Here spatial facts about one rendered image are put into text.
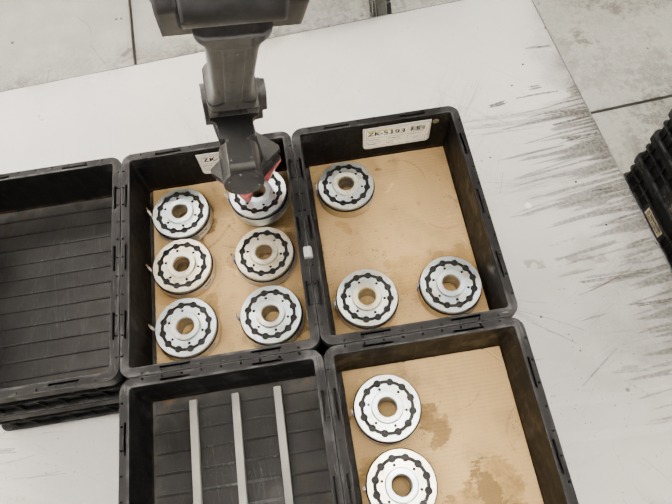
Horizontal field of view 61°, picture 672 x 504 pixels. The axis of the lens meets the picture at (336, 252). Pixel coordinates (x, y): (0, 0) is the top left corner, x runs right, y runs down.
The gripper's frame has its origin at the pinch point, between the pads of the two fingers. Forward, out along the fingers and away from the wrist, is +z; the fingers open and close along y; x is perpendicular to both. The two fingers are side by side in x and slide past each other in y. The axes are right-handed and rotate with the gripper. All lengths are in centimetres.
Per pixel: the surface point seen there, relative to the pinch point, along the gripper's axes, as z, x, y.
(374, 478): 4, -44, -26
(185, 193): 4.4, 12.1, -6.7
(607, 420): 20, -71, 6
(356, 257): 7.1, -20.2, 1.9
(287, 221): 7.2, -5.7, 0.5
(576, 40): 92, -14, 158
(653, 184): 64, -62, 91
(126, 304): -3.1, 1.5, -28.6
